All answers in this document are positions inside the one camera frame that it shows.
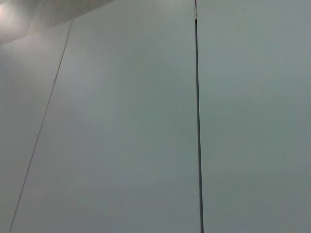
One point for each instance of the thin black wall strip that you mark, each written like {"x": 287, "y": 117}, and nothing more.
{"x": 198, "y": 97}

